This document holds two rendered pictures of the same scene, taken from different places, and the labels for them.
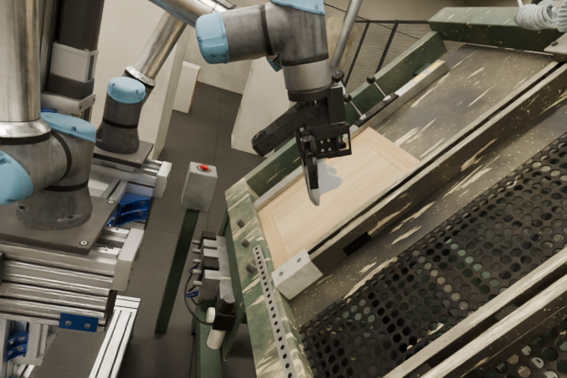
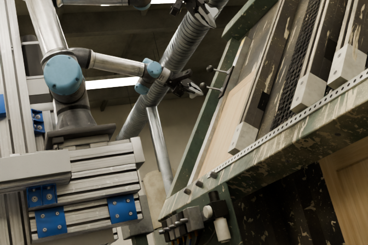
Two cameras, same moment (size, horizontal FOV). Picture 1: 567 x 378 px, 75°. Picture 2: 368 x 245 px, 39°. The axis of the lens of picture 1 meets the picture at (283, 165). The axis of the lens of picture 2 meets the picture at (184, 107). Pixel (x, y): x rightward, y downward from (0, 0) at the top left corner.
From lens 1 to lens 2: 1.51 m
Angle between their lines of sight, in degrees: 37
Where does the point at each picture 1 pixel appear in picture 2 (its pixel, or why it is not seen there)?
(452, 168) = (280, 39)
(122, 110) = not seen: hidden behind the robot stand
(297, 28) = not seen: outside the picture
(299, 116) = not seen: outside the picture
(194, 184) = not seen: hidden behind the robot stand
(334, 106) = not seen: outside the picture
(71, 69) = (40, 88)
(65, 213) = (89, 121)
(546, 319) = (337, 7)
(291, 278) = (240, 138)
